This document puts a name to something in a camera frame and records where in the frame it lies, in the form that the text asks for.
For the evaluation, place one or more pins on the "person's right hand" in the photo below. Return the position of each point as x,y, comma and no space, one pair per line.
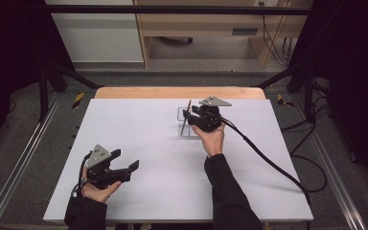
212,140

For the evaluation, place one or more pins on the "white cabinet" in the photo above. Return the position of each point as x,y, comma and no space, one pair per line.
99,38

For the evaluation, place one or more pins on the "wooden desk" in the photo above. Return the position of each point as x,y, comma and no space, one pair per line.
198,24

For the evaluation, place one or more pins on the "clear plastic pen holder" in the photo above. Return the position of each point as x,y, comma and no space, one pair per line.
181,111

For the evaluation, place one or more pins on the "white board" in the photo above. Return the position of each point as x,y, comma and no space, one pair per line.
159,166

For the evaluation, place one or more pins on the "dark green pencil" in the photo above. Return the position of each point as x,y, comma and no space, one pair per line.
185,119

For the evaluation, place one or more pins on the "person's left hand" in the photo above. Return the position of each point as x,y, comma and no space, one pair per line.
97,191

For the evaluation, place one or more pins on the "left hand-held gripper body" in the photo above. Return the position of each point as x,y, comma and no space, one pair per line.
103,169

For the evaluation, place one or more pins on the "black curtain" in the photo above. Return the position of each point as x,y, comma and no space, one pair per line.
9,57
351,64

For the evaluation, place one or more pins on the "wooden table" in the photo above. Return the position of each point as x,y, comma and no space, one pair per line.
159,92

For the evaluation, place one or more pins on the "black metal frame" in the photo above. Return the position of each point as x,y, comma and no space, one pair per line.
179,9

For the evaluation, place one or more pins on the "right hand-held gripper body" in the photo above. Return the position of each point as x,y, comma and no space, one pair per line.
209,118

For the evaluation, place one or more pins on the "aluminium floor rail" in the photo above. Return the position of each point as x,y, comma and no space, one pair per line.
22,159
332,166

